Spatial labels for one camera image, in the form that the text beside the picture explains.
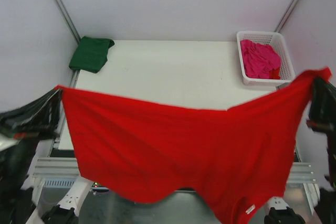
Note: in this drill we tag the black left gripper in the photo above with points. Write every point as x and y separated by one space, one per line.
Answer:
29 120

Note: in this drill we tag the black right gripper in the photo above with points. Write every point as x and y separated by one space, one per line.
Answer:
323 111

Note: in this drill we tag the red t shirt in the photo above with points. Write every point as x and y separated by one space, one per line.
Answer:
235 159

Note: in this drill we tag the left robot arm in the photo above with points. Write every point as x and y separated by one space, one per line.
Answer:
19 202

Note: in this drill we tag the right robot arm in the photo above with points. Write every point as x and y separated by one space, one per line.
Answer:
304 201

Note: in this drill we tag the white plastic laundry basket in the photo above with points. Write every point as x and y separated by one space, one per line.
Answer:
275 40

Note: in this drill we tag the pink t shirt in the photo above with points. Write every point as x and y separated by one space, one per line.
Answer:
260 61

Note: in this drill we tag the folded green t shirt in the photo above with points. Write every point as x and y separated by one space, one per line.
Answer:
91 54

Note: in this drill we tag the aluminium frame rail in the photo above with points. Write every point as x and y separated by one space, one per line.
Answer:
59 167

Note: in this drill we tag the left white slotted cable duct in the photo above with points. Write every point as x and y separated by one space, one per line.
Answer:
68 183

